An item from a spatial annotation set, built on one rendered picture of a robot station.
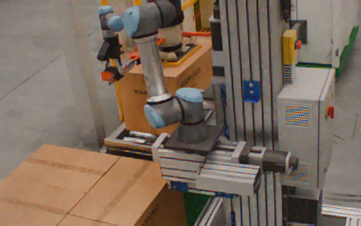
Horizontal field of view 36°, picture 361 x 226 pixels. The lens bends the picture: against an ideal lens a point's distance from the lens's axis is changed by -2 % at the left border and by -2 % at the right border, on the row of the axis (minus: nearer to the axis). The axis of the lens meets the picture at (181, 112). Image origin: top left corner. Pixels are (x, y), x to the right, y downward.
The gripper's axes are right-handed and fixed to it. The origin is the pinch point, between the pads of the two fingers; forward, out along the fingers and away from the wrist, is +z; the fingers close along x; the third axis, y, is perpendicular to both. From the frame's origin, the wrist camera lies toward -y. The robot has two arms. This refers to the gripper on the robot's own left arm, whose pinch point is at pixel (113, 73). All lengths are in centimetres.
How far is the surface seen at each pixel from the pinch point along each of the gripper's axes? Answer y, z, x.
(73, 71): 93, 50, 106
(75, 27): 94, 14, 96
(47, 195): -30, 67, 37
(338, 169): 123, 119, -94
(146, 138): 47, 69, 16
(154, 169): 13, 66, -9
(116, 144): 25, 63, 25
